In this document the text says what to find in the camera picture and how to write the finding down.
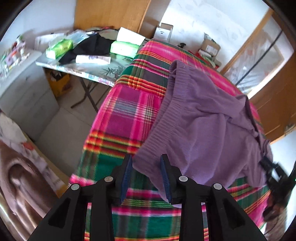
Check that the brown printed blanket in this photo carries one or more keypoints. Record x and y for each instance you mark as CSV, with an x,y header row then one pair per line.
x,y
20,185

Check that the wooden wardrobe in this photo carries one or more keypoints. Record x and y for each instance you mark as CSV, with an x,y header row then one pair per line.
x,y
111,16

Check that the person's right forearm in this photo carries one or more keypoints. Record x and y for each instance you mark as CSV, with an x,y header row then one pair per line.
x,y
276,223

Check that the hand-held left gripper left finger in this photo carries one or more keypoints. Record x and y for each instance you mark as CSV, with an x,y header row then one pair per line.
x,y
126,178

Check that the folding table with printed top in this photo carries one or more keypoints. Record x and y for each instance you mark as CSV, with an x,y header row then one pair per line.
x,y
92,69

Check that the clear printed plastic curtain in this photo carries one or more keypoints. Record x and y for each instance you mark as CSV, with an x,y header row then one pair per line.
x,y
259,62

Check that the clear plastic bag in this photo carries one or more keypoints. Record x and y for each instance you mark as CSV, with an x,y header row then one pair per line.
x,y
77,36

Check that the wooden door frame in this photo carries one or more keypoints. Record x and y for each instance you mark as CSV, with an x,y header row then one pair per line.
x,y
245,41

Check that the open cardboard box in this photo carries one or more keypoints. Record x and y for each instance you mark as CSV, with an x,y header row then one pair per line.
x,y
209,45

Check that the wooden door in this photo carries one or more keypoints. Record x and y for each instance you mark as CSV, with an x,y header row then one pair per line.
x,y
275,104

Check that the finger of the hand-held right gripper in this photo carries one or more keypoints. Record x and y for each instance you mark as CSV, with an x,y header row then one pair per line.
x,y
268,169

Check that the yellow cardboard box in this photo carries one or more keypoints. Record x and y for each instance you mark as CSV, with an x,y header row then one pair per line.
x,y
59,84

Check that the black pole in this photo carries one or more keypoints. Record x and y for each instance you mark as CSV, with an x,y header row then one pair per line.
x,y
259,59

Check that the green tissue pack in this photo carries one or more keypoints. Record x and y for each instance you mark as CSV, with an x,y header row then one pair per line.
x,y
59,47
123,49

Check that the white tube pack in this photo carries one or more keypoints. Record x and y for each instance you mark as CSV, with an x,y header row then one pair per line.
x,y
92,59

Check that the black cloth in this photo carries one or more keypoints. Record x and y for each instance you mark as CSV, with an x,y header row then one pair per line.
x,y
92,46

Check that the pile of small toiletries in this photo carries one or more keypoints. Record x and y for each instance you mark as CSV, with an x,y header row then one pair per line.
x,y
12,53

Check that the white packet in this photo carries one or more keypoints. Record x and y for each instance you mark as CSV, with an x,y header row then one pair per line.
x,y
47,39

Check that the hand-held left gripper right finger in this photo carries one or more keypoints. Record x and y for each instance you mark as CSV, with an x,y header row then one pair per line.
x,y
166,183

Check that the purple fleece pants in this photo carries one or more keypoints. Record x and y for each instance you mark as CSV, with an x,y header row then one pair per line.
x,y
203,129

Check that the white paper box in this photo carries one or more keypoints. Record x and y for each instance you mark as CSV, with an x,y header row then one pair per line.
x,y
130,36

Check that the pink green plaid bed sheet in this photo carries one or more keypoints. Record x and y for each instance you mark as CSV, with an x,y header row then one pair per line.
x,y
120,115

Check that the white cabinet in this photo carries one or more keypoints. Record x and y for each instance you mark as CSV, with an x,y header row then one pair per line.
x,y
25,97

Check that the small black object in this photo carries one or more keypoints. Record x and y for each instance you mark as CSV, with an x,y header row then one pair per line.
x,y
182,45

